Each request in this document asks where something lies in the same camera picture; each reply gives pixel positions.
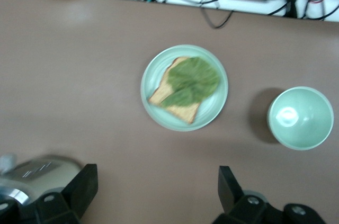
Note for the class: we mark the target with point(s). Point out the green bowl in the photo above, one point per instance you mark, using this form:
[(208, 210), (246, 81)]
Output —
[(302, 118)]

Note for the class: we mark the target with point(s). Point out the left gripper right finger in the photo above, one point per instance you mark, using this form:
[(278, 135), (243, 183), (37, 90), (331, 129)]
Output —
[(233, 197)]

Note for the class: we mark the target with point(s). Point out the brown bread slice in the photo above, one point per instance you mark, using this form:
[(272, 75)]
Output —
[(182, 112)]

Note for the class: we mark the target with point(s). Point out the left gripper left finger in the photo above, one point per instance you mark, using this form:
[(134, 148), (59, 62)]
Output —
[(76, 195)]

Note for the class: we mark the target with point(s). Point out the brown table cloth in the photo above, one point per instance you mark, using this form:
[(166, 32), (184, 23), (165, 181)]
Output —
[(79, 89)]

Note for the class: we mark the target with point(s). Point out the beige chrome toaster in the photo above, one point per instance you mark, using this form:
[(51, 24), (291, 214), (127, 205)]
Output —
[(39, 173)]

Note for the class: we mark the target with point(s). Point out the green lettuce leaf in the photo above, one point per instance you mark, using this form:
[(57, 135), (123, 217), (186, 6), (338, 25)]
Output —
[(193, 81)]

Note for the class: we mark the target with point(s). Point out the green plate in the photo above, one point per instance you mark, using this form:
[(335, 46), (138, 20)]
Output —
[(212, 107)]

